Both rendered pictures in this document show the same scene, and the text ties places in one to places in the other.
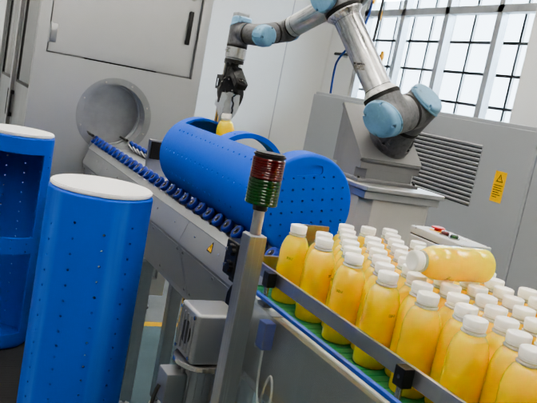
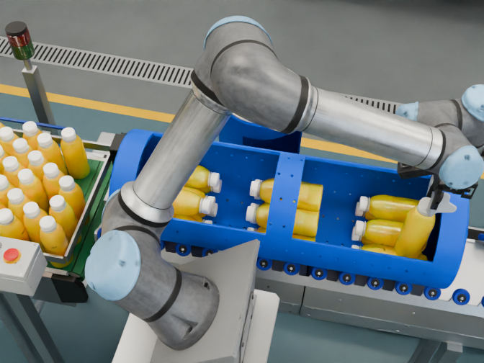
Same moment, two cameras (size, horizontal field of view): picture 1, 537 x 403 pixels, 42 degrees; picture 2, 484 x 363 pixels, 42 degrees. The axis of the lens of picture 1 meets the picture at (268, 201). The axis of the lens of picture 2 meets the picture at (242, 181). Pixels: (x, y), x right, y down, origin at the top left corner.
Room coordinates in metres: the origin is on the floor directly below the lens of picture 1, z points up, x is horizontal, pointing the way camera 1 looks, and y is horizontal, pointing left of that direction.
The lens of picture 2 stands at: (2.76, -0.74, 2.43)
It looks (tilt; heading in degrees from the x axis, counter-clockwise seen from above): 52 degrees down; 128
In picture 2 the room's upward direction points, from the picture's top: 2 degrees clockwise
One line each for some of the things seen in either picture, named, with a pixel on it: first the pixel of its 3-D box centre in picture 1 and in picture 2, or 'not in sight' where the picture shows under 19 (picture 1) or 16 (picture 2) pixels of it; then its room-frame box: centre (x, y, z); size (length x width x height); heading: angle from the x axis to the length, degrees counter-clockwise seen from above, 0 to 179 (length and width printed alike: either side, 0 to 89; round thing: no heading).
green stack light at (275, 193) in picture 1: (263, 191); (21, 47); (1.33, 0.01, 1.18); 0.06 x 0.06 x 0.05
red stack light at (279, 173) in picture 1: (267, 168); (18, 35); (1.33, 0.01, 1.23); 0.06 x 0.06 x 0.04
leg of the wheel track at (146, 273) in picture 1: (134, 334); (429, 343); (2.73, 0.43, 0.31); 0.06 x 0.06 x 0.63; 28
